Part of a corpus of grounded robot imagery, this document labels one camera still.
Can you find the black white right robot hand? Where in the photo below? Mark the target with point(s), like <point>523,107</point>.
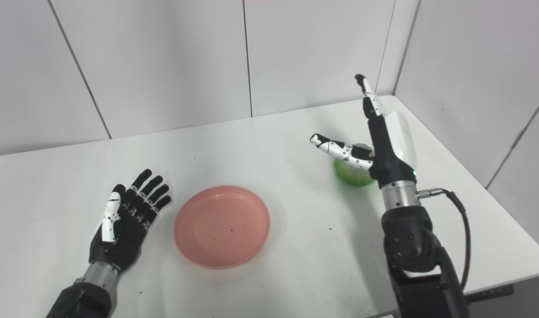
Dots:
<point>386,154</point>

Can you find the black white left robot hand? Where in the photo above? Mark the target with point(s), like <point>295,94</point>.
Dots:
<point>126,240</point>

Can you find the green white cabbage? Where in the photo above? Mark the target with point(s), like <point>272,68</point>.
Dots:
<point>351,176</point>

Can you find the pink round plate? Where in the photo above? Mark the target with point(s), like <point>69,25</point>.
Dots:
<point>221,227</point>

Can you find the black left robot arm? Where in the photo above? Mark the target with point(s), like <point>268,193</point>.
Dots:
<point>81,298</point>

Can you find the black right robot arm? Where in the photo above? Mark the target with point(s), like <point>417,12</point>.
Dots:
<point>411,243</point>

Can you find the black under-table bracket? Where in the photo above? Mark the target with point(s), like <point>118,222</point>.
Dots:
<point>495,293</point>

